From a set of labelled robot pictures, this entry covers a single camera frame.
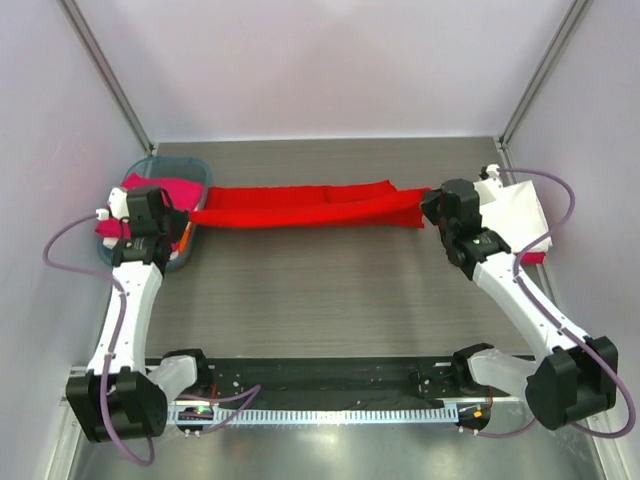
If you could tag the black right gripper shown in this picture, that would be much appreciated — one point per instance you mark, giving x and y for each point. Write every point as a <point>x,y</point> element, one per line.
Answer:
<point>433,206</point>

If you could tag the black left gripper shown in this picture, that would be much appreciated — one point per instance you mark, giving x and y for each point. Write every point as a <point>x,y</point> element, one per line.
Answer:
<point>175,223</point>

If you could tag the red t-shirt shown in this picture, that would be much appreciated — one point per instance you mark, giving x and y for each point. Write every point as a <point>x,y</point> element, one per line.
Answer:
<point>356,205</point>

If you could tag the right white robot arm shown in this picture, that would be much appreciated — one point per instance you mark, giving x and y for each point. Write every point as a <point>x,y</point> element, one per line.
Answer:
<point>486,229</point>

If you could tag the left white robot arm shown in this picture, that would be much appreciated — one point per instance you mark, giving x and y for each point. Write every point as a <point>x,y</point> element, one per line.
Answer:
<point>118,397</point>

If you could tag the folded magenta t-shirt in stack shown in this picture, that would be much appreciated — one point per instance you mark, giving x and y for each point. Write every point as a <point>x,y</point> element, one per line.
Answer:
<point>533,258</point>

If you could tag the folded pink t-shirt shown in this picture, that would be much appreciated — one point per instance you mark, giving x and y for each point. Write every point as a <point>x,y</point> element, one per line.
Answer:
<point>184,194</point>

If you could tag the orange t-shirt in basket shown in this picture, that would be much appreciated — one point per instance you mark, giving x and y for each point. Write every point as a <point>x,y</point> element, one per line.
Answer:
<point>185,239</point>

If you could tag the teal plastic laundry basket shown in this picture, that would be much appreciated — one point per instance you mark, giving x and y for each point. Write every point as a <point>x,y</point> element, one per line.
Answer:
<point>187,168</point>

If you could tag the folded white t-shirt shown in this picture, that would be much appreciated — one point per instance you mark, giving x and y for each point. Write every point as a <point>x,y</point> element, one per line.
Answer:
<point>516,216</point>

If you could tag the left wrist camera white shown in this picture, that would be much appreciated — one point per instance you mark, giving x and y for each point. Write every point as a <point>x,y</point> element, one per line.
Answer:
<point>116,207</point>

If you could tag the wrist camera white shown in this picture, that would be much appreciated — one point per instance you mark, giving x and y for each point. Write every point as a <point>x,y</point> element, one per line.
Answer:
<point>116,207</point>
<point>490,185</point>

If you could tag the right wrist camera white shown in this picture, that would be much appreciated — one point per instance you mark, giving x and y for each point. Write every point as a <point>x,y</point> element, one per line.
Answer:
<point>490,185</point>

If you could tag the slotted cable duct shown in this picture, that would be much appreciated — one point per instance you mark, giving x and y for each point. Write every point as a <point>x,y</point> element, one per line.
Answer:
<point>200,416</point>

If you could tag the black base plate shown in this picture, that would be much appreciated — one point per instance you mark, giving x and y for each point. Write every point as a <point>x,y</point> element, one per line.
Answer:
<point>337,384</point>

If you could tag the left aluminium frame post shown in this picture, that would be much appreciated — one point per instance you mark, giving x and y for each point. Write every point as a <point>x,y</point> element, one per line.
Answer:
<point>90,43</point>

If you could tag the aluminium frame post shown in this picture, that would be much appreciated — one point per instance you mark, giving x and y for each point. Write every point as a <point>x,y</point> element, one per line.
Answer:
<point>90,43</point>
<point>550,58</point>

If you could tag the right aluminium frame post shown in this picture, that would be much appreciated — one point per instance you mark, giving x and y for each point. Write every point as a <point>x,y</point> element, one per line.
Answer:
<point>550,58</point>

